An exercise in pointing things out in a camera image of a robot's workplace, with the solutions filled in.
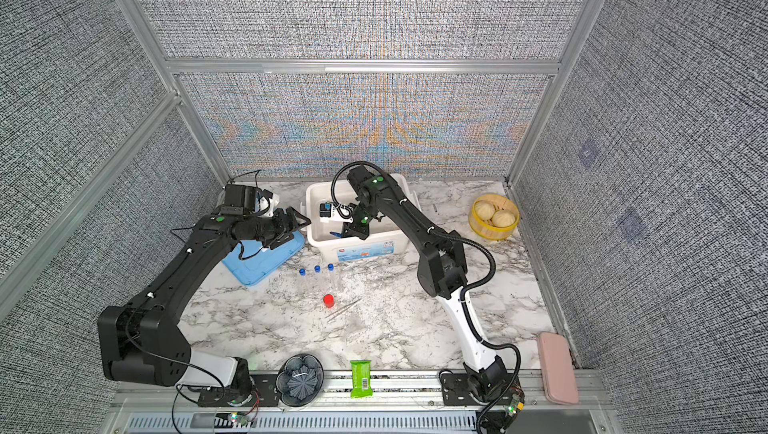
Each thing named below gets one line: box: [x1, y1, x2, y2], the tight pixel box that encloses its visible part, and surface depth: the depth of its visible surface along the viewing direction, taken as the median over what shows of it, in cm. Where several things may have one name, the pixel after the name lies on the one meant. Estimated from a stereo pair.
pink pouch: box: [537, 331, 579, 405], surface depth 77 cm
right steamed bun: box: [491, 210, 516, 227], surface depth 102 cm
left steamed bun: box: [476, 202, 496, 221], surface depth 105 cm
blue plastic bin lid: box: [222, 231, 305, 286], surface depth 95 cm
